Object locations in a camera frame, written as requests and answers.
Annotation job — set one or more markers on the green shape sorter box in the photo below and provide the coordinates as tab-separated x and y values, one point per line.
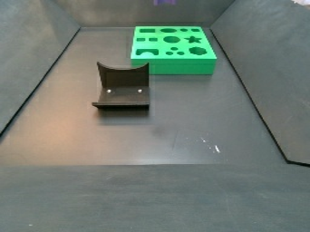
173	49

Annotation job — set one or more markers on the purple object at top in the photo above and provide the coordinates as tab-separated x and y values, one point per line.
165	2

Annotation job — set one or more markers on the black curved holder stand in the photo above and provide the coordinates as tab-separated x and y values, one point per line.
124	87

